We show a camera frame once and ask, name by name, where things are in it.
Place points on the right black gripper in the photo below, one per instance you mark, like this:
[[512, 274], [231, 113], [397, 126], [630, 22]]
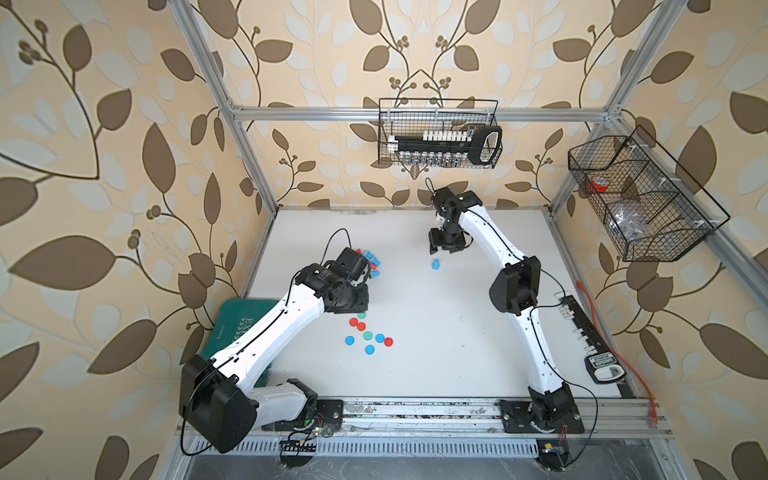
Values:
[[435, 243]]

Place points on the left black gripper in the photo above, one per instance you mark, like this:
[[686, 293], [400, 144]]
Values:
[[362, 304]]

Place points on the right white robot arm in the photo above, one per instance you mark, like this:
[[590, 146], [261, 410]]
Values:
[[463, 220]]

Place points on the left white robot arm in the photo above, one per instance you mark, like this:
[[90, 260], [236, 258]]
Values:
[[220, 398]]

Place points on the green plastic tool case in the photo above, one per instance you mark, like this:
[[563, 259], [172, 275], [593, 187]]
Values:
[[235, 317]]

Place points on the small circuit board left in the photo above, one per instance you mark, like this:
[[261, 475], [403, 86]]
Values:
[[300, 446]]

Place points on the small circuit board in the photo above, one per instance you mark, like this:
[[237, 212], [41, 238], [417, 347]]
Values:
[[300, 446], [552, 456]]

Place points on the clear plastic bag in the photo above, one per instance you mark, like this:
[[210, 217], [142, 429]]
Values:
[[626, 222]]

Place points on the small circuit board right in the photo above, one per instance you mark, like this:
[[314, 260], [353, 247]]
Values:
[[552, 456]]

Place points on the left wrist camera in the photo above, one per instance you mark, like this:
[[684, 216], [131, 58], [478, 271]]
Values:
[[353, 267]]

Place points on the socket rail tool black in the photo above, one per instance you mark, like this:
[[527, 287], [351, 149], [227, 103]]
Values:
[[477, 147]]

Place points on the black wire basket back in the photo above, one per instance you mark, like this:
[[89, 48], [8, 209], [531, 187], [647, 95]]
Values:
[[413, 116]]

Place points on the black wire basket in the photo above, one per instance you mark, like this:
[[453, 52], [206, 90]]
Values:
[[677, 206], [413, 116]]

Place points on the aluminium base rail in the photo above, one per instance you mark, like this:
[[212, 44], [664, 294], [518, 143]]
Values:
[[455, 417]]

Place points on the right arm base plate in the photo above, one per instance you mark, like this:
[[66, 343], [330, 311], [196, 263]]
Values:
[[538, 417]]

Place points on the black wire basket right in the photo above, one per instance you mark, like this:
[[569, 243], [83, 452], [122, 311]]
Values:
[[677, 206]]

